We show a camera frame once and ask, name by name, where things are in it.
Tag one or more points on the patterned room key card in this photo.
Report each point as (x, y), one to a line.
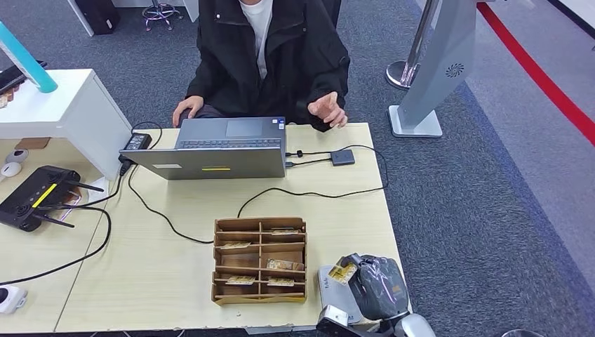
(280, 282)
(234, 245)
(240, 280)
(284, 231)
(285, 265)

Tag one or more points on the small black USB hub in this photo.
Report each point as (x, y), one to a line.
(343, 157)

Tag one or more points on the chrome stool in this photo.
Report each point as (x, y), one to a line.
(160, 11)

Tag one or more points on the black tablet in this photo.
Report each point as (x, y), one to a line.
(9, 77)

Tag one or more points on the person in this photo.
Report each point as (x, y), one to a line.
(288, 56)

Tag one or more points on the chrome stanchion post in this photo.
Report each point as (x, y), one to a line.
(404, 70)

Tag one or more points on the round metal rim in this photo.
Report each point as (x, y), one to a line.
(523, 333)

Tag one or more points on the small white round device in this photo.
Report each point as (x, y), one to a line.
(17, 156)
(10, 169)

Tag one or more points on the white camera device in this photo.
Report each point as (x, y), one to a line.
(11, 299)

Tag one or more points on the black cabinet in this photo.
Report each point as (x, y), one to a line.
(97, 15)

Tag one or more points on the small brown item stack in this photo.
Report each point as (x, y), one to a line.
(4, 99)

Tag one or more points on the silver card reader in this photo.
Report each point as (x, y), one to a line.
(337, 295)

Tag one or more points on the white desk riser shelf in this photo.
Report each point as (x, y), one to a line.
(55, 103)

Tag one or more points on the person's right hand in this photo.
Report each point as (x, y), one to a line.
(188, 108)

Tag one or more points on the grey kiosk stand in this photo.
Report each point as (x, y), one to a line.
(437, 69)

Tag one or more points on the black router with antennas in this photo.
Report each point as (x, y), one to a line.
(32, 196)

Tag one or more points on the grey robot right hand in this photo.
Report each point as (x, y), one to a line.
(381, 288)

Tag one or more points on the white paper sheet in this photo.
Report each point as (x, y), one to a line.
(98, 189)

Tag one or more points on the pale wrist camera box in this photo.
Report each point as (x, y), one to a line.
(332, 315)

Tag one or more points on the white desk leg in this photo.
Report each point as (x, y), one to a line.
(191, 8)
(80, 18)

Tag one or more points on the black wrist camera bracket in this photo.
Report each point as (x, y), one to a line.
(362, 331)

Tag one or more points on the brown cardboard piece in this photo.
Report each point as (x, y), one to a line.
(31, 143)

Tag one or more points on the teal tube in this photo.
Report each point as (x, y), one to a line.
(28, 61)

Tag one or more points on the brown wooden card organizer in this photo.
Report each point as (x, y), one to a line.
(260, 297)

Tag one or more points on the black power adapter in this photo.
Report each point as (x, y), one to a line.
(137, 141)

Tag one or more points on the pink edged clear card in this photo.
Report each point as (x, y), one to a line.
(72, 205)

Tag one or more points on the grey laptop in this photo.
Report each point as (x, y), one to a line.
(209, 161)

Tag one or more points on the person's left hand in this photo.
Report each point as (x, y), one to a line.
(327, 109)

